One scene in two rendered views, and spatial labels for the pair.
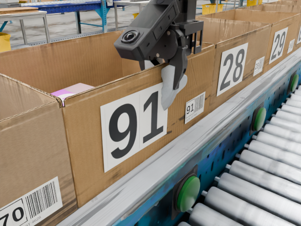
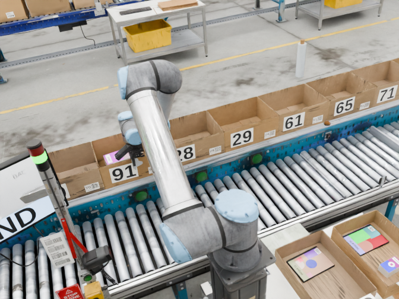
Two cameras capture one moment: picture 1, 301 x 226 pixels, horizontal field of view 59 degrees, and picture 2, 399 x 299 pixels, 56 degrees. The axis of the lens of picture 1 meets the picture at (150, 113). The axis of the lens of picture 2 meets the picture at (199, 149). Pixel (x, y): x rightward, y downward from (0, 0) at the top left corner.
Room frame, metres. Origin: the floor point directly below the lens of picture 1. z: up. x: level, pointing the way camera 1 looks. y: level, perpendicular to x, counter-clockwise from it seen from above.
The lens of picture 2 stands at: (-0.82, -1.29, 2.38)
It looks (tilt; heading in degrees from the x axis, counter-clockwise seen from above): 37 degrees down; 33
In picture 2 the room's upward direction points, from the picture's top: 5 degrees counter-clockwise
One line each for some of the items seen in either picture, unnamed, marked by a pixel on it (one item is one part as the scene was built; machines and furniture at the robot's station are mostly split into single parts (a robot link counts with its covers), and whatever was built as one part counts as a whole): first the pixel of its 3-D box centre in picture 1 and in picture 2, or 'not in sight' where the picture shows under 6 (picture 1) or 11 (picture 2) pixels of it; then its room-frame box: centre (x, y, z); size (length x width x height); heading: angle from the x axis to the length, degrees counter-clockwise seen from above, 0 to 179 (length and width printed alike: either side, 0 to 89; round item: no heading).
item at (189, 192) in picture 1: (190, 194); (141, 196); (0.39, -0.08, 0.81); 0.07 x 0.01 x 0.07; 141
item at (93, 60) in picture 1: (106, 90); (129, 155); (0.53, 0.09, 0.96); 0.39 x 0.29 x 0.17; 141
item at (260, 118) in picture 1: (260, 119); (202, 177); (0.69, -0.32, 0.81); 0.07 x 0.01 x 0.07; 141
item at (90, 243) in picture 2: not in sight; (92, 254); (-0.03, -0.04, 0.72); 0.52 x 0.05 x 0.05; 51
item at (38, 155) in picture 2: not in sight; (37, 152); (-0.22, -0.24, 1.62); 0.05 x 0.05 x 0.06
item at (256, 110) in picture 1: (257, 118); (201, 175); (0.70, -0.31, 0.81); 0.09 x 0.01 x 0.09; 141
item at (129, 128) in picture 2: not in sight; (135, 132); (0.39, -0.13, 1.29); 0.12 x 0.12 x 0.09; 53
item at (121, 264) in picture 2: not in sight; (116, 246); (0.07, -0.12, 0.72); 0.52 x 0.05 x 0.05; 51
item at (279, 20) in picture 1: (246, 36); (241, 123); (1.13, -0.40, 0.96); 0.39 x 0.29 x 0.17; 141
